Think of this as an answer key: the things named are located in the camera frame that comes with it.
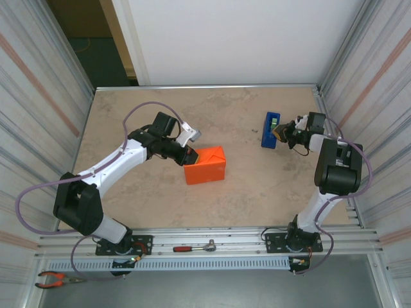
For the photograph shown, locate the orange wrapping paper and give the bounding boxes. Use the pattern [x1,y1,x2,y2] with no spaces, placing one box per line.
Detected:
[183,146,226,186]

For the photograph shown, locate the blue tape dispenser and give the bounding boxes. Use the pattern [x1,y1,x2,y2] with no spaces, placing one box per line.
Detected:
[261,111,282,150]

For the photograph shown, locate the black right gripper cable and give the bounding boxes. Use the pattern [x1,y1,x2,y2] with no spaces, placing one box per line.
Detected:
[288,141,311,157]

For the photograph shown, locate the aluminium table edge rail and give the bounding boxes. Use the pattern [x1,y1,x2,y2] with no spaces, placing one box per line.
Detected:
[94,83,322,96]

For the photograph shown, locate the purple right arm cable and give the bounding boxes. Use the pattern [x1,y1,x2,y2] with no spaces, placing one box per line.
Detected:
[293,117,373,275]

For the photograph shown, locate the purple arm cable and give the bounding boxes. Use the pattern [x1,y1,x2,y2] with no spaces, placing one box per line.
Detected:
[293,117,373,275]
[15,101,189,280]

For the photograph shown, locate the aluminium frame corner post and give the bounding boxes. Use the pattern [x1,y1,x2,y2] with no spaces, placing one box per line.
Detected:
[34,0,97,94]
[316,0,378,97]

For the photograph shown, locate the red-handled ratchet wrench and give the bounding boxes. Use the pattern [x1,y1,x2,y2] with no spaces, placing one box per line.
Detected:
[173,239,218,253]

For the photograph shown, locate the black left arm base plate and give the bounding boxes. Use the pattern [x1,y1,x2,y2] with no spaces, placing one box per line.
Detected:
[95,234,153,257]

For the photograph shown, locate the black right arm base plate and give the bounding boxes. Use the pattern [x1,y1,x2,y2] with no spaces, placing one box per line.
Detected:
[264,231,323,255]

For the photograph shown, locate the grey slotted cable duct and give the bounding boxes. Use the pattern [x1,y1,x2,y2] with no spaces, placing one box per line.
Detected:
[46,257,292,272]

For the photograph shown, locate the orange floor cable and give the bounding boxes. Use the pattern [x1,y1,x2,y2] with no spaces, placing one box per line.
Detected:
[74,37,90,55]

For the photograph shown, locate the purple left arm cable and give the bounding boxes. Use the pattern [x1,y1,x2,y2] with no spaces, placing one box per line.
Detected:
[15,101,189,280]

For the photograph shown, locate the orange-handled pliers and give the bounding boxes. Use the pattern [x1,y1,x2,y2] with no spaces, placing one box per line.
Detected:
[34,271,88,289]

